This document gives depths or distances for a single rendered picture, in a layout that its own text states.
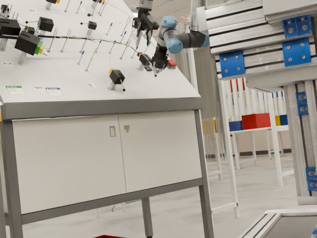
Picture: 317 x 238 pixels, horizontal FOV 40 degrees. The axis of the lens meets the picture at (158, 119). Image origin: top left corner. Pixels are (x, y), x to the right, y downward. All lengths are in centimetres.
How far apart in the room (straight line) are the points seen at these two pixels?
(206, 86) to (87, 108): 163
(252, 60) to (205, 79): 192
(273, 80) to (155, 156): 89
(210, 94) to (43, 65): 167
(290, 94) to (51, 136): 104
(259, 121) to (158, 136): 320
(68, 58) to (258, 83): 104
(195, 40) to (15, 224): 116
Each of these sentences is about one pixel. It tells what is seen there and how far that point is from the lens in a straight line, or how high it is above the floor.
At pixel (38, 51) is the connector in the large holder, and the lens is 208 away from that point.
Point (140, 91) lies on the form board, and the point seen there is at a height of 91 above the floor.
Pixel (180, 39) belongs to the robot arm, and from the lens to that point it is 215.
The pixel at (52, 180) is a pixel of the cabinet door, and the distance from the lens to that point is 202.
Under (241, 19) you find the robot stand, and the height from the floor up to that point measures 104.
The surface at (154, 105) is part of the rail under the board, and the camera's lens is 233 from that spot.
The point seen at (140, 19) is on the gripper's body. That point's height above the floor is 132.
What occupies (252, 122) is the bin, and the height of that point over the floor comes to 74.
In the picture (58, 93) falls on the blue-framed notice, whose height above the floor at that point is 91.
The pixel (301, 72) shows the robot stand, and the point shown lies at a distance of 170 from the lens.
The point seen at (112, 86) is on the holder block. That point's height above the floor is 94.
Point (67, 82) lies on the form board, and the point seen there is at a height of 97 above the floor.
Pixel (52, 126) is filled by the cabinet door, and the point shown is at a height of 76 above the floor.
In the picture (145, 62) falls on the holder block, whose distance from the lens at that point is 246.
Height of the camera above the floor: 64
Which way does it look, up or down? 3 degrees up
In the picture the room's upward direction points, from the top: 6 degrees counter-clockwise
